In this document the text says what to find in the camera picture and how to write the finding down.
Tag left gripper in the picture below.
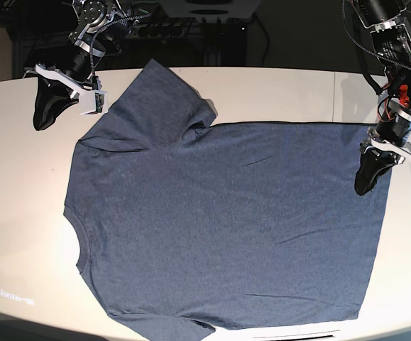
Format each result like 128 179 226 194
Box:
354 107 411 196

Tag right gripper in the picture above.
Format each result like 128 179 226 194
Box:
23 45 103 131

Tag blue grey T-shirt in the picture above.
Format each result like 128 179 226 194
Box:
64 61 390 340

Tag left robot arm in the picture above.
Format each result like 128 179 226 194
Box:
342 1 411 196

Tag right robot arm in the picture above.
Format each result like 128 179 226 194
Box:
23 1 151 131

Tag black power strip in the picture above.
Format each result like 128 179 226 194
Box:
126 23 188 39

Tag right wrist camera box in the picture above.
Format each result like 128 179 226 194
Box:
78 90 109 115

